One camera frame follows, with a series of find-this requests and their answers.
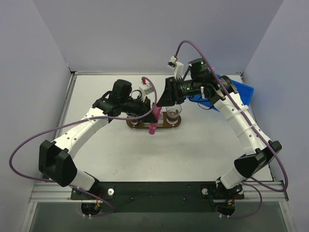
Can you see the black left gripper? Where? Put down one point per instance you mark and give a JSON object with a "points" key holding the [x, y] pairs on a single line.
{"points": [[147, 109]]}

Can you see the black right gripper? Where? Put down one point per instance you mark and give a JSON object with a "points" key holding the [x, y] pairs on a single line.
{"points": [[172, 87]]}

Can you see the dark glass cup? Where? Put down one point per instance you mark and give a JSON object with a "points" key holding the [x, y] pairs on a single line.
{"points": [[173, 113], [132, 119]]}

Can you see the clear textured toothbrush holder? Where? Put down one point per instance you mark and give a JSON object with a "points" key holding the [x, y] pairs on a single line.
{"points": [[160, 119]]}

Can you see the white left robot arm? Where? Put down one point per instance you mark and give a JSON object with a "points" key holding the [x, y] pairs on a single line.
{"points": [[56, 158]]}

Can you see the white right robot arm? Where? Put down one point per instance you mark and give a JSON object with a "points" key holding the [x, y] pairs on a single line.
{"points": [[222, 93]]}

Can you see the brown oval wooden tray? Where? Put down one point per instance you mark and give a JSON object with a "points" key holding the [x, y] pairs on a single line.
{"points": [[163, 123]]}

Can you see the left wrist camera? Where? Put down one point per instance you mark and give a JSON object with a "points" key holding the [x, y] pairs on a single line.
{"points": [[145, 88]]}

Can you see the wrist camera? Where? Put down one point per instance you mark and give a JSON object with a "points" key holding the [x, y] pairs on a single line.
{"points": [[177, 67], [145, 88]]}

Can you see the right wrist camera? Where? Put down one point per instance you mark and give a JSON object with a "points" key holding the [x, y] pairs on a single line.
{"points": [[177, 67]]}

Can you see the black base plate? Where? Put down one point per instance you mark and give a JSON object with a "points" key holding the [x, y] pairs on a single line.
{"points": [[165, 197]]}

